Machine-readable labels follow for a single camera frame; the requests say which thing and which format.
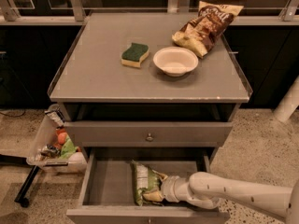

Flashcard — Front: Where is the closed grey top drawer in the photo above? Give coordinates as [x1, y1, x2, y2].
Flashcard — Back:
[64, 121, 233, 147]

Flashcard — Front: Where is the brown and cream chip bag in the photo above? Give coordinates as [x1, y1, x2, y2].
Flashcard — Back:
[172, 1, 243, 58]

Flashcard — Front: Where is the green cloth in bin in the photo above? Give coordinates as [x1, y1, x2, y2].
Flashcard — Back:
[60, 138, 78, 159]

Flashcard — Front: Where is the green and yellow sponge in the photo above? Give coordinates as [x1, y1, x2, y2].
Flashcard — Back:
[121, 43, 150, 68]

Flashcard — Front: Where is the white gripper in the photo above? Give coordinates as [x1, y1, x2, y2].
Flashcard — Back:
[143, 171, 192, 203]

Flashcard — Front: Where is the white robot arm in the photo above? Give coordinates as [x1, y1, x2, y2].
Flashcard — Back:
[155, 82, 299, 224]

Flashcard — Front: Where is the black wheeled stand leg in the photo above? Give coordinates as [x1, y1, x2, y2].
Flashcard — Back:
[0, 154, 40, 208]

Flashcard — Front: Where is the open grey middle drawer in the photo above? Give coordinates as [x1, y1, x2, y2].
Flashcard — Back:
[66, 147, 230, 224]

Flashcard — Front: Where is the grey drawer cabinet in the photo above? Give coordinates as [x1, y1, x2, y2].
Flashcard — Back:
[47, 12, 253, 224]

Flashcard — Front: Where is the orange round object in bin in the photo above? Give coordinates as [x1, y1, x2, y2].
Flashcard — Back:
[57, 133, 67, 145]

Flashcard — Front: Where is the clear plastic storage bin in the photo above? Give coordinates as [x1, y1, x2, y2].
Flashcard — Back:
[26, 104, 87, 173]

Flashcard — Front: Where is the green jalapeno chip bag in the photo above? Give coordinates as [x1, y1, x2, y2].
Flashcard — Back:
[131, 161, 163, 206]

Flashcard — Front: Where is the white paper bowl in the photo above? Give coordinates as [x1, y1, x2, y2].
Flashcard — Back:
[153, 47, 199, 77]

